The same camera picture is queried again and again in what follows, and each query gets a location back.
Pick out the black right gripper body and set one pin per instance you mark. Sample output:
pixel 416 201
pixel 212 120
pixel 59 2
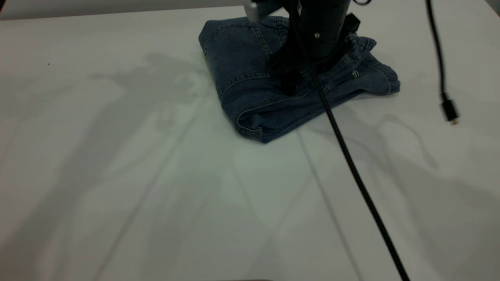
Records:
pixel 328 35

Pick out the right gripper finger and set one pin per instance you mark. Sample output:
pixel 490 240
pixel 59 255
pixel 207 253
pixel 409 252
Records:
pixel 287 74

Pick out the blue denim kids pants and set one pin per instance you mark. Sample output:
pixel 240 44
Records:
pixel 242 58

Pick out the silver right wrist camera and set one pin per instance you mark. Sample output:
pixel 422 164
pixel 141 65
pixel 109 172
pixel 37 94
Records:
pixel 252 9

